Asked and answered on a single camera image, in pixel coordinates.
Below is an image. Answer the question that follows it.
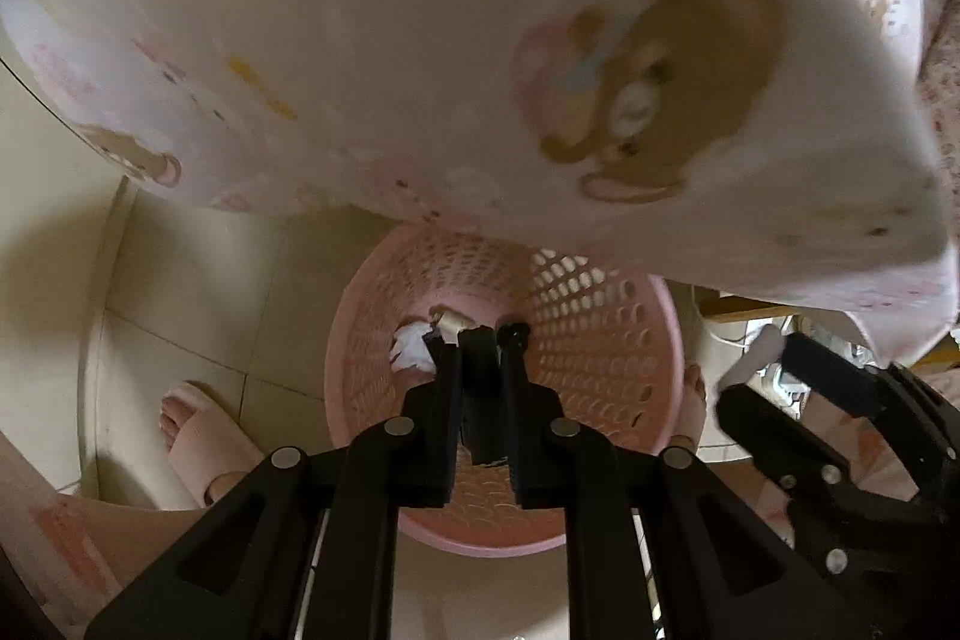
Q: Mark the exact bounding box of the printed pink tablecloth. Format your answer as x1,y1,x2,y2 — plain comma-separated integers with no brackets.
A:
0,0,960,380

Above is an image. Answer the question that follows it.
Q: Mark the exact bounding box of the pink plastic basket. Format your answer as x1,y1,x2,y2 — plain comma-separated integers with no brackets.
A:
324,224,685,555

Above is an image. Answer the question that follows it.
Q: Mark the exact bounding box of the white tissue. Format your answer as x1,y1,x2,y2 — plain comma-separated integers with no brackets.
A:
388,323,438,374

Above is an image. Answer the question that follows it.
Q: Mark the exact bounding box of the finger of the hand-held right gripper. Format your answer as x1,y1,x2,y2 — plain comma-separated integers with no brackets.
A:
782,331,940,432
715,383,835,492

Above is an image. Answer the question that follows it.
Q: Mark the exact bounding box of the pink floral cloth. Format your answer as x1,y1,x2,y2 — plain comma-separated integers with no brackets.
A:
913,0,960,195

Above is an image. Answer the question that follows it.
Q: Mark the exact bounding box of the pink slipper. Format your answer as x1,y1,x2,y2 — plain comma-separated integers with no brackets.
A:
160,381,265,510
673,364,710,455

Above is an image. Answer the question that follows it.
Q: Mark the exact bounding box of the white cable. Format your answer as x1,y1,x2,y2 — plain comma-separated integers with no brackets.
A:
694,287,760,350

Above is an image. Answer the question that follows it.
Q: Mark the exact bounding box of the small beige paper scrap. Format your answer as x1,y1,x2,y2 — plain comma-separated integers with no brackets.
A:
429,308,471,342

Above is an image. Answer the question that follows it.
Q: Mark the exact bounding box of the black rectangular object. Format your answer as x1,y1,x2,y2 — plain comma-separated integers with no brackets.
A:
457,325,512,465

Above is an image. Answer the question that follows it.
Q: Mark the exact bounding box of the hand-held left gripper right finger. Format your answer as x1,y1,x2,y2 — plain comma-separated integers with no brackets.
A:
497,323,878,640

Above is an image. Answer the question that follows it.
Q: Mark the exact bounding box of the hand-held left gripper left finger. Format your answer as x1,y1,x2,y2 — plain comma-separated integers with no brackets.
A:
84,338,464,640

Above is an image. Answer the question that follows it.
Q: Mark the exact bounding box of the wooden table bar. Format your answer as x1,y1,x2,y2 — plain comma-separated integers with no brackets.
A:
705,290,797,320

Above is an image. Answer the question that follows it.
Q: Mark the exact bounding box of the person's printed pajamas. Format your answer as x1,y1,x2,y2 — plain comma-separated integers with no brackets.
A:
0,437,125,622

